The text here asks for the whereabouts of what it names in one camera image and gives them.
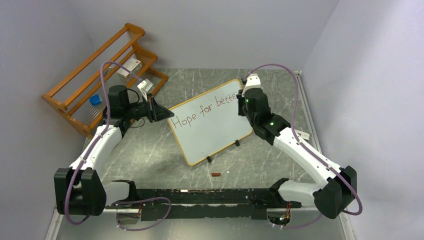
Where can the yellow framed whiteboard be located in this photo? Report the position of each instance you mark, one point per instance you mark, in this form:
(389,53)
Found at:
(208,123)

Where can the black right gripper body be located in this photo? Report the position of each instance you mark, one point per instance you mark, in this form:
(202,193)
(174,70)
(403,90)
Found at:
(242,110)

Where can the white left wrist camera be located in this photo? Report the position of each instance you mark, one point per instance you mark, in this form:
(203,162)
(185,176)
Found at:
(145,87)

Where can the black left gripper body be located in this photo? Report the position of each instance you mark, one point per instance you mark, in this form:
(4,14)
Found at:
(144,109)

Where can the grey cardboard box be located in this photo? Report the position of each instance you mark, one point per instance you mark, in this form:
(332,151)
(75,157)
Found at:
(132,65)

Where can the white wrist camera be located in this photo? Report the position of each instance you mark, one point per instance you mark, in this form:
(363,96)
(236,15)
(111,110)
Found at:
(251,82)
(145,87)

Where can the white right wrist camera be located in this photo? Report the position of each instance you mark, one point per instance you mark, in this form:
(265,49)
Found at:
(251,82)

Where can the brown marker cap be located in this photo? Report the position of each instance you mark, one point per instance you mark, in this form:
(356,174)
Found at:
(216,174)

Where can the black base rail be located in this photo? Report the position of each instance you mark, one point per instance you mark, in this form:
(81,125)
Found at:
(153,204)

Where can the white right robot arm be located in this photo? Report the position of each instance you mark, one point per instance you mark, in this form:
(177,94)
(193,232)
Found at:
(334,187)

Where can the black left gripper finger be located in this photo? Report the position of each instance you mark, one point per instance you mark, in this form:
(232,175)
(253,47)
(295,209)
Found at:
(163,115)
(160,104)

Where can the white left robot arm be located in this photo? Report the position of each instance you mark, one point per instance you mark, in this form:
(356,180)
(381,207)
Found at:
(78,188)

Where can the blue cube block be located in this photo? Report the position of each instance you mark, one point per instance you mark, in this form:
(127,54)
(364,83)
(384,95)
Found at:
(95,100)

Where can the white whiteboard eraser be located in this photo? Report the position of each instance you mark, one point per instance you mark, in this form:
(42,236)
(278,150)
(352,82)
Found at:
(304,135)

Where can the orange wooden rack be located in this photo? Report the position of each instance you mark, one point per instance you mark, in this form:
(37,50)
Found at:
(74,109)

